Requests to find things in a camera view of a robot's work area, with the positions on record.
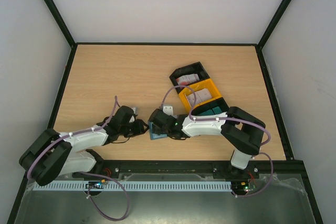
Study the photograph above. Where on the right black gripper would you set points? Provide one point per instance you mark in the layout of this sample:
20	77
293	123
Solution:
155	125

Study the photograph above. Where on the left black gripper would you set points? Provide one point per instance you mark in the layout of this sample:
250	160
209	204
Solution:
138	127

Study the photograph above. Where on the teal card holder wallet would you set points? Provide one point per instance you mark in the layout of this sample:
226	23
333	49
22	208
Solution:
154	132

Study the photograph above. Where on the black bin with red cards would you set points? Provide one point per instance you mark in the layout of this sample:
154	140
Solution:
196	67

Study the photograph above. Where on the black bin with teal cards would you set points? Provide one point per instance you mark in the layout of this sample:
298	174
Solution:
212	102

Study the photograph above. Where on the yellow bin with cards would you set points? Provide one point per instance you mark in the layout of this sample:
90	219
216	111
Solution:
208	83

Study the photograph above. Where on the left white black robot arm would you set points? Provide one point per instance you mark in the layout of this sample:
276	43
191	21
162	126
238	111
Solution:
54	154

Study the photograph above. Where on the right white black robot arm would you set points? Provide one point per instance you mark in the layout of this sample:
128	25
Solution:
244	131

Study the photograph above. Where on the stack of white red cards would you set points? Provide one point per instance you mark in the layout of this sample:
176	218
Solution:
187	79

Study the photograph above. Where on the stack of cards yellow bin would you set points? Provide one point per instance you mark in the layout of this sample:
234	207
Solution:
199	96

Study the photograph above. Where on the teal card stack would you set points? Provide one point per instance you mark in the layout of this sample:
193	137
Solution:
208	110

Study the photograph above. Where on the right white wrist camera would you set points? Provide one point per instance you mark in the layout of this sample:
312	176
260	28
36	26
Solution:
168	109

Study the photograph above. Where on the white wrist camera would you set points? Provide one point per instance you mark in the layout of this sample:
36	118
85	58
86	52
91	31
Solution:
168	109
135	114

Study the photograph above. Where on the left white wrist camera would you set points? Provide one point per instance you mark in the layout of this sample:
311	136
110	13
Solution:
135	114

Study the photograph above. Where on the light blue slotted cable duct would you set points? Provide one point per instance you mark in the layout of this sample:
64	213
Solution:
64	185

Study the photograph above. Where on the black aluminium frame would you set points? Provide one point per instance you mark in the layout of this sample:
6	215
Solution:
290	165

